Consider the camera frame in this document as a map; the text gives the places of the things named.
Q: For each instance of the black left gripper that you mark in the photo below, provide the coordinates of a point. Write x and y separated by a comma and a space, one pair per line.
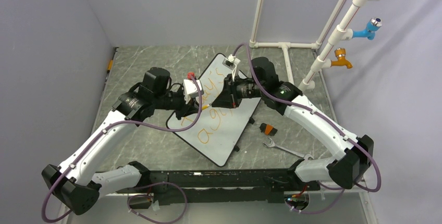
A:
191, 108

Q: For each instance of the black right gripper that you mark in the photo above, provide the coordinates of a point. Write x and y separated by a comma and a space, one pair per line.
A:
228, 98

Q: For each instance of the white whiteboard black frame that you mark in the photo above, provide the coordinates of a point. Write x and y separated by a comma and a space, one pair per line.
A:
218, 130

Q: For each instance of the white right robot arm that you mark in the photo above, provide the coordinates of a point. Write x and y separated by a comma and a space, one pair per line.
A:
349, 153

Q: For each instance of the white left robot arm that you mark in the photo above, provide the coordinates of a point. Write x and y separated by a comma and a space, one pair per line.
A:
76, 181

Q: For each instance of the black orange eraser block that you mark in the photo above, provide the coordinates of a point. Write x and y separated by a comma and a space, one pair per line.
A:
268, 129

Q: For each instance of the silver open-end wrench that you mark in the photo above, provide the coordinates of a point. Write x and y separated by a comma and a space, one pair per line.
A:
271, 144

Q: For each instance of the blue faucet tap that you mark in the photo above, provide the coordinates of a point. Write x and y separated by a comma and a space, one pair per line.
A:
373, 25

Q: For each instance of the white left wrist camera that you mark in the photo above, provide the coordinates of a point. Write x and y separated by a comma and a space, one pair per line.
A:
192, 87

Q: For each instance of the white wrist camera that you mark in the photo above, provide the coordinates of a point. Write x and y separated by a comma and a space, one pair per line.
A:
232, 63
192, 87

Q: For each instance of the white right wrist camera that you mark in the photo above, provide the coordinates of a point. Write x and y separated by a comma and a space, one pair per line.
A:
232, 63

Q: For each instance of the orange black pen at wall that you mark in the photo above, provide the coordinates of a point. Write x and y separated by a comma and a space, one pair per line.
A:
109, 67

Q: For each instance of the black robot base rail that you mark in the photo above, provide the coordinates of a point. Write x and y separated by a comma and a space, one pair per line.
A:
217, 186

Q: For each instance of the white pvc pipe frame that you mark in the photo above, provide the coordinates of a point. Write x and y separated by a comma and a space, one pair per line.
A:
331, 36

